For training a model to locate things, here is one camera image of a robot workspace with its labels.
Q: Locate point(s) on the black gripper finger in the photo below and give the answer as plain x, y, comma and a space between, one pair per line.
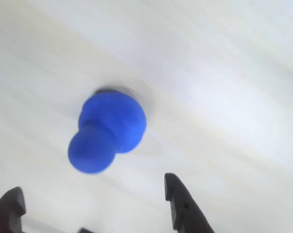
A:
7, 208
187, 216

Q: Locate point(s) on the blue rubber duck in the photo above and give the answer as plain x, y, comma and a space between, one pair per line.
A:
112, 121

